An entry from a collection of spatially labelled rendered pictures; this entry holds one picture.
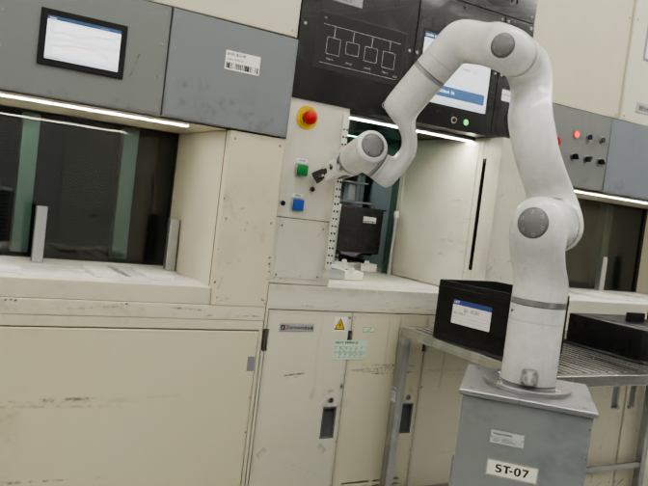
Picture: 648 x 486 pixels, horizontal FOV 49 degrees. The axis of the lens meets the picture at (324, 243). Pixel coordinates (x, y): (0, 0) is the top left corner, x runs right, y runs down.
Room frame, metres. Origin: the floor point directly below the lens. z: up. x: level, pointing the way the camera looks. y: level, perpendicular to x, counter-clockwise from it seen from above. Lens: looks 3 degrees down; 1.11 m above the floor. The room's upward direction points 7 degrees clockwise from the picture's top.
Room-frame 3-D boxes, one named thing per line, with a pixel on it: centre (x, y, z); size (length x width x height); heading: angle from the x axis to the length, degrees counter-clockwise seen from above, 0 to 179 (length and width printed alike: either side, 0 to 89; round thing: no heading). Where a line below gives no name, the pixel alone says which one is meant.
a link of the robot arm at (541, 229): (1.56, -0.47, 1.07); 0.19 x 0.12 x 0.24; 147
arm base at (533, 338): (1.59, -0.49, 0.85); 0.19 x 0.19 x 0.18
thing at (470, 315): (2.10, -0.55, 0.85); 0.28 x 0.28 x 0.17; 40
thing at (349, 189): (2.86, -0.08, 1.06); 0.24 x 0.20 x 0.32; 120
